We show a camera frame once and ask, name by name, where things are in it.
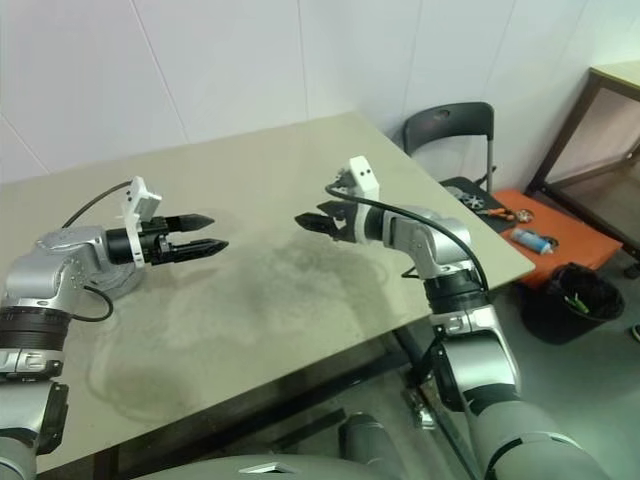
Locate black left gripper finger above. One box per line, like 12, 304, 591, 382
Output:
164, 212, 217, 234
172, 238, 230, 263

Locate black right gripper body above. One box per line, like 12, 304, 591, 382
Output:
331, 200, 358, 244

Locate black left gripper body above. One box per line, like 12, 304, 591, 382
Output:
140, 216, 177, 267

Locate silver spoked wheel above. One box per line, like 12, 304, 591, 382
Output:
446, 184, 484, 212

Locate beige table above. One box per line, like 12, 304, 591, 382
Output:
0, 110, 538, 476

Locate black folding chair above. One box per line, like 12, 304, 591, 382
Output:
403, 101, 499, 202

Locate blue bottle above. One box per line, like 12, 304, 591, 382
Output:
509, 226, 558, 257

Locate grey robot torso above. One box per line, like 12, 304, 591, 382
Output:
119, 451, 451, 480

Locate dark grey rounded cylinder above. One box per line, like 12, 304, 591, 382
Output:
336, 411, 402, 480

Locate black waste bin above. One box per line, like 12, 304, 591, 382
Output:
519, 261, 627, 347

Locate orange stool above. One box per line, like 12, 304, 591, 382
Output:
491, 186, 624, 289

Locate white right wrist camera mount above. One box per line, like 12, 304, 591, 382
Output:
331, 155, 379, 244

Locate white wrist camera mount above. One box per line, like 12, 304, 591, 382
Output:
121, 175, 164, 269
331, 155, 379, 244

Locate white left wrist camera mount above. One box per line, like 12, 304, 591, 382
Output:
121, 175, 164, 269

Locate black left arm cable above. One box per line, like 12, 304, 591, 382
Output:
61, 180, 133, 324

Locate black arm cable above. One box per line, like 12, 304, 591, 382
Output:
324, 181, 492, 297
61, 180, 133, 324

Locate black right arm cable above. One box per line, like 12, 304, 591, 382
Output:
324, 181, 492, 297

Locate orange-handled pliers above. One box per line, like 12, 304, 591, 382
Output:
474, 205, 517, 223

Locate brown wooden frame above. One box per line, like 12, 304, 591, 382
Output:
524, 61, 640, 279

